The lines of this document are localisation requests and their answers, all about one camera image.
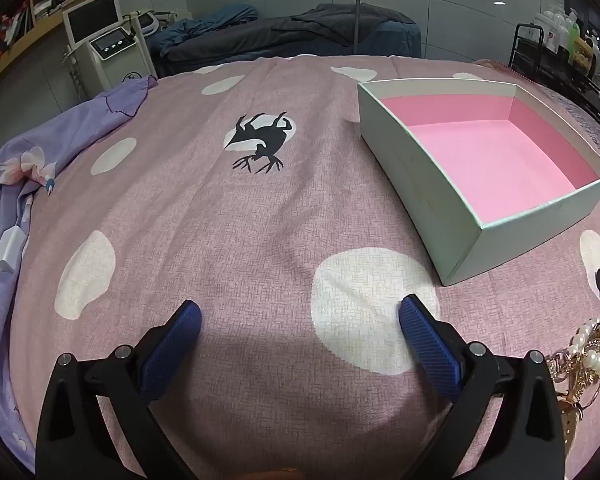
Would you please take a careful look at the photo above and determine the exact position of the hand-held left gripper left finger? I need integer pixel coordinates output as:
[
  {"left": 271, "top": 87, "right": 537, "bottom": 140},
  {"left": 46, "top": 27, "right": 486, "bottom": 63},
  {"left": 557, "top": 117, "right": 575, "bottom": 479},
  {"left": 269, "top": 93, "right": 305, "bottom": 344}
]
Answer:
[{"left": 35, "top": 299, "right": 203, "bottom": 480}]

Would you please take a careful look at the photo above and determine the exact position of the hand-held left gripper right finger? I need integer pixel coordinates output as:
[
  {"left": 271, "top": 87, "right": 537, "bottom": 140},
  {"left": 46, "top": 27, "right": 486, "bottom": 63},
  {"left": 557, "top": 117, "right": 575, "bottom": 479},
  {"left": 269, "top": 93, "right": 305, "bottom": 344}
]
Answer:
[{"left": 397, "top": 294, "right": 566, "bottom": 480}]

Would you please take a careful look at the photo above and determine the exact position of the heap of gold jewelry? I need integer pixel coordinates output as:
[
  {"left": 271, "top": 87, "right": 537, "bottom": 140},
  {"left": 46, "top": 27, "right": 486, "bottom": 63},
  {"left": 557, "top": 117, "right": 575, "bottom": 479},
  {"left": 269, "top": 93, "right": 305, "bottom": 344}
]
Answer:
[{"left": 545, "top": 317, "right": 600, "bottom": 461}]

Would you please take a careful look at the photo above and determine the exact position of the pale green box pink inside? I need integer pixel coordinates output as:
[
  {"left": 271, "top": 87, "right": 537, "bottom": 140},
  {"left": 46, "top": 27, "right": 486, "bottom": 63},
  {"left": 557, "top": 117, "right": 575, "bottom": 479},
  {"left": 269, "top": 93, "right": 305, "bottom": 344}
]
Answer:
[{"left": 357, "top": 78, "right": 600, "bottom": 287}]

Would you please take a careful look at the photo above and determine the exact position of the pink polka-dot blanket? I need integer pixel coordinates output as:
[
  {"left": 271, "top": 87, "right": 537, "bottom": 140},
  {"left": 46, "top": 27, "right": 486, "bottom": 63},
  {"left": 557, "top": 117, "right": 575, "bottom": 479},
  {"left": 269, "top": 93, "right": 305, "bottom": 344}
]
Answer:
[{"left": 10, "top": 54, "right": 600, "bottom": 480}]

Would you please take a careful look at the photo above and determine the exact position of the white charger adapter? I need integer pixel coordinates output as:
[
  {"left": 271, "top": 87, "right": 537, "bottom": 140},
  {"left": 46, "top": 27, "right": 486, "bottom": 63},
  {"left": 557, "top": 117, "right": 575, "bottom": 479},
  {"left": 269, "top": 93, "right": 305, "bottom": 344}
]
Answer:
[{"left": 0, "top": 227, "right": 27, "bottom": 274}]

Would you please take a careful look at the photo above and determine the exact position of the purple floral blanket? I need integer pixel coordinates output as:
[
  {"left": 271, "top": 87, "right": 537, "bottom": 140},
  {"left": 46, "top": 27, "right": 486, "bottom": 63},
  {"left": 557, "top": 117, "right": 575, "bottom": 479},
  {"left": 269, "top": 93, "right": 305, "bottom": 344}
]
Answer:
[{"left": 0, "top": 76, "right": 158, "bottom": 476}]

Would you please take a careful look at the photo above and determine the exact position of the black rack cart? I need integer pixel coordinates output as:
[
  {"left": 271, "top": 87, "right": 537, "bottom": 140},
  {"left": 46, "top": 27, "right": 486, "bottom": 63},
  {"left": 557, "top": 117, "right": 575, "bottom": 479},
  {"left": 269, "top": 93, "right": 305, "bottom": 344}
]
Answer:
[{"left": 509, "top": 22, "right": 600, "bottom": 133}]

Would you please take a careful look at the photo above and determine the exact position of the row of bottles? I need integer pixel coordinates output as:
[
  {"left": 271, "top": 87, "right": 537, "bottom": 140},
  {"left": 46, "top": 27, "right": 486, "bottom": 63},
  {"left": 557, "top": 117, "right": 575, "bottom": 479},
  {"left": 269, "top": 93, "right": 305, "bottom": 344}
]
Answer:
[{"left": 532, "top": 2, "right": 600, "bottom": 86}]

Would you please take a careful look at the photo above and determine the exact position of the blue crumpled blanket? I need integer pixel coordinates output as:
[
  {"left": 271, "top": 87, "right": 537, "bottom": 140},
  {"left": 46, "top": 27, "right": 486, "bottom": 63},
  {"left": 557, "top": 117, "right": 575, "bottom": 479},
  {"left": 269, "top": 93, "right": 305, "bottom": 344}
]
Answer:
[{"left": 157, "top": 4, "right": 258, "bottom": 56}]

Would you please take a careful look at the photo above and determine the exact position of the dark massage bed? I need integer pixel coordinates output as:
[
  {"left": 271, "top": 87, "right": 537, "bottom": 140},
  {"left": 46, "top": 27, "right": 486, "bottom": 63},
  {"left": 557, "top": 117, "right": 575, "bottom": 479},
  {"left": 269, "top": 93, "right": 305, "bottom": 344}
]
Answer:
[{"left": 147, "top": 2, "right": 423, "bottom": 78}]

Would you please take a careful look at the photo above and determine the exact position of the white treatment device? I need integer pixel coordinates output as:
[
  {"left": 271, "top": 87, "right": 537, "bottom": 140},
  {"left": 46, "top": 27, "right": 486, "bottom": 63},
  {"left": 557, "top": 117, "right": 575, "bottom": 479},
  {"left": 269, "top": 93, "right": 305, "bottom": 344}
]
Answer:
[{"left": 125, "top": 10, "right": 176, "bottom": 41}]

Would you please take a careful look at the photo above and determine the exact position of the white machine with screen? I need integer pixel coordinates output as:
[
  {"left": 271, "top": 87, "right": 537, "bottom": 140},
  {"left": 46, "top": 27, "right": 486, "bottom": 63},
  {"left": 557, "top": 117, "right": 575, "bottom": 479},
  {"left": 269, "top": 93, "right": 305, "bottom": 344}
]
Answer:
[{"left": 61, "top": 0, "right": 153, "bottom": 101}]

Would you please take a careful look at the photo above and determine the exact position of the dark grey folded blanket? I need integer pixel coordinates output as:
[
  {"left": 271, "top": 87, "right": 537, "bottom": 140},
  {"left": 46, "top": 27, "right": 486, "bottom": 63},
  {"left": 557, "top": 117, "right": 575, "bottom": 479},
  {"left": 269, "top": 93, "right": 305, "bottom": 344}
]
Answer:
[{"left": 292, "top": 4, "right": 416, "bottom": 27}]

